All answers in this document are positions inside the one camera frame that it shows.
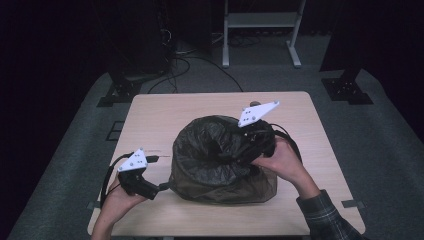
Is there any white metal stand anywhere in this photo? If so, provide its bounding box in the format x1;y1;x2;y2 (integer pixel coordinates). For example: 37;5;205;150
222;0;307;69

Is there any left hand-held gripper cable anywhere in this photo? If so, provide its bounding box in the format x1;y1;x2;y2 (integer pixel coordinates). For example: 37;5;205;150
99;152;135;209

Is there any tangle of black cables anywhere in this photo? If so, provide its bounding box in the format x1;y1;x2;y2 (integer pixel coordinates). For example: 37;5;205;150
213;31;268;48

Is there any right hand-held gripper cable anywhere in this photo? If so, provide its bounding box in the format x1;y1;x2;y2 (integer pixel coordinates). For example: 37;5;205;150
269;123;304;165

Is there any person's right hand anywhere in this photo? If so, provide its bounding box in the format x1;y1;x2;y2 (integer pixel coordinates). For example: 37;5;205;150
250;137;309;184

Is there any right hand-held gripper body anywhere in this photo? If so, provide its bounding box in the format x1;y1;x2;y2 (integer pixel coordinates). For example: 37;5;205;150
237;100;281;159

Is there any black stand base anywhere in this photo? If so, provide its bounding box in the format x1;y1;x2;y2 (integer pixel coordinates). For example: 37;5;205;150
97;71;144;108
322;68;374;106

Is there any black garbage bag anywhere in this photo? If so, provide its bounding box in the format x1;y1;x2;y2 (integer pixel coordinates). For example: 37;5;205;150
168;114;278;205

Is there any hand-held gripper cable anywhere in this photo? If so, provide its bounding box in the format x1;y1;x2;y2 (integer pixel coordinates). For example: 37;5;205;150
269;123;304;165
99;152;135;209

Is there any long black floor cable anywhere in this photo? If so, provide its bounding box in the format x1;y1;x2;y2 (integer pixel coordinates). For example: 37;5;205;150
173;55;244;93

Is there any looped black floor cable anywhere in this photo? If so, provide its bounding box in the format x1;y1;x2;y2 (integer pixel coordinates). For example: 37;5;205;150
148;59;192;94

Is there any black equipment cabinet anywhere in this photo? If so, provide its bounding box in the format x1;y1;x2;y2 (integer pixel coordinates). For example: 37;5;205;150
109;0;171;81

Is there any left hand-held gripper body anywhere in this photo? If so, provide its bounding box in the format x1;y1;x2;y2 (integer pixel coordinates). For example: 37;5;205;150
117;148;160;201

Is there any grey tape strip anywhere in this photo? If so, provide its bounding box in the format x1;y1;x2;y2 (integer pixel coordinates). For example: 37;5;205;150
341;199;365;209

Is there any person's left hand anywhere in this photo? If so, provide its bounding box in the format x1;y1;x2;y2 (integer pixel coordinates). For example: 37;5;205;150
99;179;149;224

